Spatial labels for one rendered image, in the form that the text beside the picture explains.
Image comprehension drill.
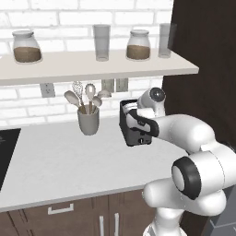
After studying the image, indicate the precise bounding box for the white bread slice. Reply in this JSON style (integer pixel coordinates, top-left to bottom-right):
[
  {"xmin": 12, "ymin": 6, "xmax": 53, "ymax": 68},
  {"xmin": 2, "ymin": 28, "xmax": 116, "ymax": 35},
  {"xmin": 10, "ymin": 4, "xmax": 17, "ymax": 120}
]
[{"xmin": 124, "ymin": 102, "xmax": 139, "ymax": 112}]

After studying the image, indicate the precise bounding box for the black toaster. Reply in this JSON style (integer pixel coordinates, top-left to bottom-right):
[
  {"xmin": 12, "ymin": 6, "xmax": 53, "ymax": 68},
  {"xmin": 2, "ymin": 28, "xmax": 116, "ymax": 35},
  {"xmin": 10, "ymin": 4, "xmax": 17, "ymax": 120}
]
[{"xmin": 118, "ymin": 98, "xmax": 154, "ymax": 148}]

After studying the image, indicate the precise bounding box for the small beige spoon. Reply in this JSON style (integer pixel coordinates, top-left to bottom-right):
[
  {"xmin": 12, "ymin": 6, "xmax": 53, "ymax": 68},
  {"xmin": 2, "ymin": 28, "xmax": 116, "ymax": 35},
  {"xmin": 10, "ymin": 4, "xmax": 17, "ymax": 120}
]
[{"xmin": 91, "ymin": 95, "xmax": 103, "ymax": 109}]

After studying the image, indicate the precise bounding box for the beige ladle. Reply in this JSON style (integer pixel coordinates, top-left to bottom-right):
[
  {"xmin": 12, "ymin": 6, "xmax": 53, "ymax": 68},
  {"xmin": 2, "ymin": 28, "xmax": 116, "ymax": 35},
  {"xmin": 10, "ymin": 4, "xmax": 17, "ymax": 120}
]
[{"xmin": 97, "ymin": 88, "xmax": 112, "ymax": 100}]

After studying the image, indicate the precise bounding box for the grey utensil holder pot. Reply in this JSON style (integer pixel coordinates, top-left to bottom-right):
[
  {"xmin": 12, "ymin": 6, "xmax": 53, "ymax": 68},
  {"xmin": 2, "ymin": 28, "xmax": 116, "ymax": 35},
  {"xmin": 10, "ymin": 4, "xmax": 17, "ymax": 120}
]
[{"xmin": 77, "ymin": 105, "xmax": 100, "ymax": 136}]

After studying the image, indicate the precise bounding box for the beige slotted spoon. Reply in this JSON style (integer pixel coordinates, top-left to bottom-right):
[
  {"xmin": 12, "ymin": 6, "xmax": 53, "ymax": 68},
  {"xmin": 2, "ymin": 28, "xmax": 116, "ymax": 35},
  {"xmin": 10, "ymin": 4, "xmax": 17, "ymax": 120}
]
[{"xmin": 84, "ymin": 83, "xmax": 97, "ymax": 114}]

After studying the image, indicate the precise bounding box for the metal whisk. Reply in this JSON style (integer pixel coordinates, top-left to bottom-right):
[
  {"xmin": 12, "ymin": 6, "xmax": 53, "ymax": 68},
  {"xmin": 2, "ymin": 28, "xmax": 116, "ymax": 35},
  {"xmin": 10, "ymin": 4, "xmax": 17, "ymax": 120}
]
[{"xmin": 71, "ymin": 80, "xmax": 86, "ymax": 109}]

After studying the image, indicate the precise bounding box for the beige wooden spoon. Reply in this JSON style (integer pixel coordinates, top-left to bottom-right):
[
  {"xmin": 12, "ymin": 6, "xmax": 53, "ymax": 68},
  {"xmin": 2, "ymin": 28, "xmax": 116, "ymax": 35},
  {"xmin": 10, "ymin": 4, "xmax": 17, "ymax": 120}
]
[{"xmin": 63, "ymin": 89, "xmax": 83, "ymax": 114}]

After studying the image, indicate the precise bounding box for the glass jar with brown contents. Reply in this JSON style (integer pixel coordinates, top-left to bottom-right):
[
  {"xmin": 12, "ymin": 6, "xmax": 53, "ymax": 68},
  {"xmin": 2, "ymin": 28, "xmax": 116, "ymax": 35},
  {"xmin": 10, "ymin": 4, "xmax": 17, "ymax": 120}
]
[
  {"xmin": 125, "ymin": 29, "xmax": 152, "ymax": 62},
  {"xmin": 11, "ymin": 29, "xmax": 43, "ymax": 65}
]

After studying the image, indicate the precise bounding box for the clear drinking glass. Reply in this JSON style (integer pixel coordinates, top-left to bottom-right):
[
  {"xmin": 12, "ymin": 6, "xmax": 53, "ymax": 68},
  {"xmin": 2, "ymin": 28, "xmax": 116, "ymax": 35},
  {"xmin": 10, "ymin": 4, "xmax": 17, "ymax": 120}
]
[
  {"xmin": 92, "ymin": 24, "xmax": 112, "ymax": 63},
  {"xmin": 158, "ymin": 22, "xmax": 173, "ymax": 59}
]

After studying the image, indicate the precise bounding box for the brown cupboard door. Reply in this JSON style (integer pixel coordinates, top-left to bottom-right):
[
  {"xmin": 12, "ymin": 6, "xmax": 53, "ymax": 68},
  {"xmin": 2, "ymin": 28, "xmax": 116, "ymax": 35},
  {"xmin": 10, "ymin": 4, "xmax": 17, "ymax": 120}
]
[
  {"xmin": 91, "ymin": 194, "xmax": 111, "ymax": 236},
  {"xmin": 108, "ymin": 189, "xmax": 159, "ymax": 236}
]

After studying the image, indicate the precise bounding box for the dark brown tall cabinet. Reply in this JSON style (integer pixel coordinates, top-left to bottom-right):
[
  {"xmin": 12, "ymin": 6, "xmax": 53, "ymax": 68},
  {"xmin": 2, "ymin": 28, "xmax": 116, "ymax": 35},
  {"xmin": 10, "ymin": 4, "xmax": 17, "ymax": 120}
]
[{"xmin": 160, "ymin": 0, "xmax": 236, "ymax": 236}]

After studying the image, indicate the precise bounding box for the black hob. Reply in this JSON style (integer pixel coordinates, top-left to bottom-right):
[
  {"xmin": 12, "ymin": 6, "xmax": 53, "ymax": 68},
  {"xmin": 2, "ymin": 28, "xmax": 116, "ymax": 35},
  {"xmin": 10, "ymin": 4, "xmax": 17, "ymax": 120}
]
[{"xmin": 0, "ymin": 127, "xmax": 22, "ymax": 192}]

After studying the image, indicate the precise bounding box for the brown drawer front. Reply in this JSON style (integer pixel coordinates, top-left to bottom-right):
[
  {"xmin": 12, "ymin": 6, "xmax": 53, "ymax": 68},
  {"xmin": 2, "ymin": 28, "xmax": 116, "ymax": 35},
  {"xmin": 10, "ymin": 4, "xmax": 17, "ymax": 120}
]
[{"xmin": 6, "ymin": 196, "xmax": 94, "ymax": 236}]

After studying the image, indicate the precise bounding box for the grey wall outlet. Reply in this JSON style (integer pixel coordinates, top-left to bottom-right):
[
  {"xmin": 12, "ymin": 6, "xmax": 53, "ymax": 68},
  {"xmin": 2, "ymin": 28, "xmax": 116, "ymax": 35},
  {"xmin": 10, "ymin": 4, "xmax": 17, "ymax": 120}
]
[
  {"xmin": 100, "ymin": 78, "xmax": 115, "ymax": 93},
  {"xmin": 115, "ymin": 77, "xmax": 130, "ymax": 93}
]

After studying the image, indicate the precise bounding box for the beige wall shelf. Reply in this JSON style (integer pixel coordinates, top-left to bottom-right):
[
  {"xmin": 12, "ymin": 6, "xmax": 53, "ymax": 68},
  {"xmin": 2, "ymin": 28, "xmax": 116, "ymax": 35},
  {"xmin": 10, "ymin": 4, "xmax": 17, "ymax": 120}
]
[{"xmin": 0, "ymin": 48, "xmax": 200, "ymax": 88}]

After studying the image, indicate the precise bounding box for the white cupboard door handle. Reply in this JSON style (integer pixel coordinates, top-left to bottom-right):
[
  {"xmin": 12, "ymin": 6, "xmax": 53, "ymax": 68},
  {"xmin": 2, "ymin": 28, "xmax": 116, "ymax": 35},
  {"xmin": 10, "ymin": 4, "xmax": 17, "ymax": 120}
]
[
  {"xmin": 113, "ymin": 212, "xmax": 121, "ymax": 236},
  {"xmin": 98, "ymin": 215, "xmax": 105, "ymax": 236}
]

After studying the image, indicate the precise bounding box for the white drawer handle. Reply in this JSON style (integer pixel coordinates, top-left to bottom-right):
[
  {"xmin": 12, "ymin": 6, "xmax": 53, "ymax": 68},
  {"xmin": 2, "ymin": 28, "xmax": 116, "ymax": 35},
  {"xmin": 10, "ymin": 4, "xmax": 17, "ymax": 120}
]
[{"xmin": 47, "ymin": 203, "xmax": 76, "ymax": 216}]

